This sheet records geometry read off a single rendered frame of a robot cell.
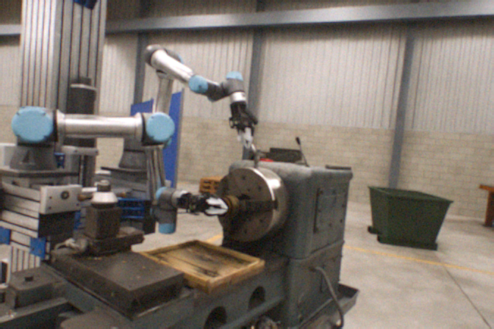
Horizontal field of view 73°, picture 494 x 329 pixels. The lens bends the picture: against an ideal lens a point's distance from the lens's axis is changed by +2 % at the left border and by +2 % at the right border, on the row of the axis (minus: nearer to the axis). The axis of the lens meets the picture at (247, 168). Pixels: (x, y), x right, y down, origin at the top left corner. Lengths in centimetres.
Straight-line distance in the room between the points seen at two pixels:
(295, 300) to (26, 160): 120
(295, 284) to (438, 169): 1012
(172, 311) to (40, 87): 120
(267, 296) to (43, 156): 101
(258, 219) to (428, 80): 1057
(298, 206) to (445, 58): 1072
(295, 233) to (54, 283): 89
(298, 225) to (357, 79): 1030
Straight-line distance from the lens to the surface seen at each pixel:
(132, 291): 84
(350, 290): 207
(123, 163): 175
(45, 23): 180
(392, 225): 580
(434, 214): 589
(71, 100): 171
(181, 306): 91
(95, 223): 103
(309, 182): 142
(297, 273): 150
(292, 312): 156
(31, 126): 131
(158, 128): 134
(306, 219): 144
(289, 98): 1172
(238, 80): 157
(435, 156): 1140
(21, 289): 106
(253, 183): 135
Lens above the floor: 131
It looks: 3 degrees down
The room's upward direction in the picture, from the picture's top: 5 degrees clockwise
